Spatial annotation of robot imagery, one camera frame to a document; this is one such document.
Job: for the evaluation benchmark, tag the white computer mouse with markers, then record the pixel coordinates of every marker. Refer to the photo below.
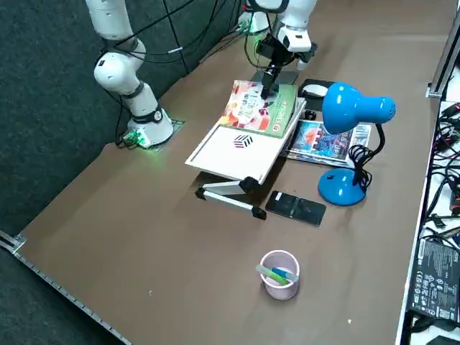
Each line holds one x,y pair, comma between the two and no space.
314,90

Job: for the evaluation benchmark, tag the green cover book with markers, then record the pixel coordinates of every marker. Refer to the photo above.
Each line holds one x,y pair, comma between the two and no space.
248,111

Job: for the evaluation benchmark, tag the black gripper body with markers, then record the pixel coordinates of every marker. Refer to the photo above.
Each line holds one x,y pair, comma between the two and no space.
280,54

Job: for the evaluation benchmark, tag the blue desk lamp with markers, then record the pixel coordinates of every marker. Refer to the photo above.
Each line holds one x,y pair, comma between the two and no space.
341,104

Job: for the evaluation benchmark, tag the silver table edge rail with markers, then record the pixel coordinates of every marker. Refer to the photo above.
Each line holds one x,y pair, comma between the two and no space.
19,242

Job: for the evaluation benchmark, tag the white adjustable book stand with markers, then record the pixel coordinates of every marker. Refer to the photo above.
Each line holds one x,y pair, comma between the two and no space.
233,158

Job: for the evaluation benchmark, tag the pale pink plastic cup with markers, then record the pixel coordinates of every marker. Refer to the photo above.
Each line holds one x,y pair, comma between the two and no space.
280,291

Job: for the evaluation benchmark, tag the silver aluminium frame profile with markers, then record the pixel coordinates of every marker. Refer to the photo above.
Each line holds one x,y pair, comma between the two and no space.
440,72

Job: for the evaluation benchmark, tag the black mouse pad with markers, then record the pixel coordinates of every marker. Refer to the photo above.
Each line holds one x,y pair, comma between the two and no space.
311,103

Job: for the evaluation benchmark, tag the comic book with pink letter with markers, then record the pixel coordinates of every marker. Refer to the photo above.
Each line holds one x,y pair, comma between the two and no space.
316,140

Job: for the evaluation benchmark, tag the comic book with white badge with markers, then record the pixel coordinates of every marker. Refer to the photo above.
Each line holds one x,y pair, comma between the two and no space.
363,136

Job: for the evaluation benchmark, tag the black labelled power adapter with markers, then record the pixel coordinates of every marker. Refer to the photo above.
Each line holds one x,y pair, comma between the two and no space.
435,280

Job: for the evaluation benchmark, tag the black flip phone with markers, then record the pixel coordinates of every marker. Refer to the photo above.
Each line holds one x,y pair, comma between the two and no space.
287,205

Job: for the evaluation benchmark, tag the blue marker pen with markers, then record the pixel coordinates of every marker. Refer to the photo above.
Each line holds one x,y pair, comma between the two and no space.
284,273

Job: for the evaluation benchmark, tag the green marker pen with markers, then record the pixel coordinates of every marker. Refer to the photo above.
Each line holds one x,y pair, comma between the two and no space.
276,277

